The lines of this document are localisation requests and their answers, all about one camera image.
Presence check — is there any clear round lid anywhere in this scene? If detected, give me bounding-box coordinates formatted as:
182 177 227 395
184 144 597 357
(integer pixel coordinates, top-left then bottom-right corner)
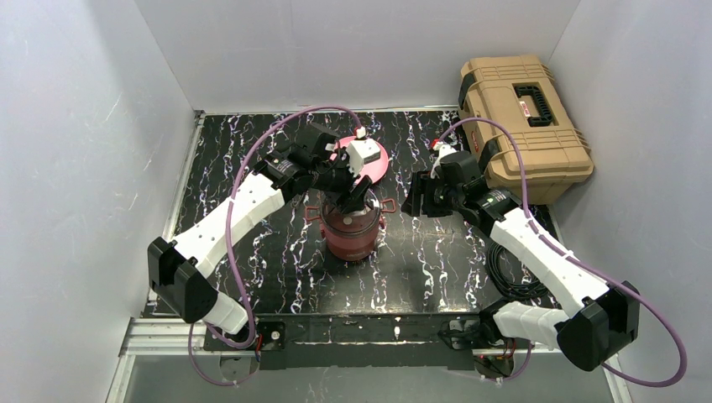
319 190 381 238

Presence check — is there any red steel lunch bowl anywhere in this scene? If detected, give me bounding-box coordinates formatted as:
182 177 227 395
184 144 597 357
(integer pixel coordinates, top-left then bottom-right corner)
305 191 396 262
327 238 374 262

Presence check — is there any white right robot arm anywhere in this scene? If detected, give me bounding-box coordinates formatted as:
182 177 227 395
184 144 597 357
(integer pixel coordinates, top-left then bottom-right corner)
400 151 640 371

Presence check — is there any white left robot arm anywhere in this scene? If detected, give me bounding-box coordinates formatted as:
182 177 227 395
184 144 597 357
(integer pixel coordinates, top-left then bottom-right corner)
148 128 381 339

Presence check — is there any tan plastic tool case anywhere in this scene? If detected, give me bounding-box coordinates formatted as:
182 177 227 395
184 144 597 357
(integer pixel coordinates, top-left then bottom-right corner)
458 55 594 205

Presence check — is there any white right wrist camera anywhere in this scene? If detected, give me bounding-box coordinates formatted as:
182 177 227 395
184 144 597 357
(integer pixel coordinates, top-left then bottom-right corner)
429 139 458 179

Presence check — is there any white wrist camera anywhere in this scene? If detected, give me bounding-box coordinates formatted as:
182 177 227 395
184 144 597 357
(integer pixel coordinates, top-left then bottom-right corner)
429 139 458 179
345 127 380 178

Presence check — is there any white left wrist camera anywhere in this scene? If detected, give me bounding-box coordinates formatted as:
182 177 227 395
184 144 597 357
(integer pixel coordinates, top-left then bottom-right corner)
345 127 380 178

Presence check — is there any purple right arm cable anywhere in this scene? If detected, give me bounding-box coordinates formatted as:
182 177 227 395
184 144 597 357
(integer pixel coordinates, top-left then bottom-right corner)
431 117 688 388

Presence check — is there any aluminium front frame rail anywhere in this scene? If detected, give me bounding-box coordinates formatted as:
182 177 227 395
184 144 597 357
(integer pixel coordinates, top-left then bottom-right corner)
107 315 631 402

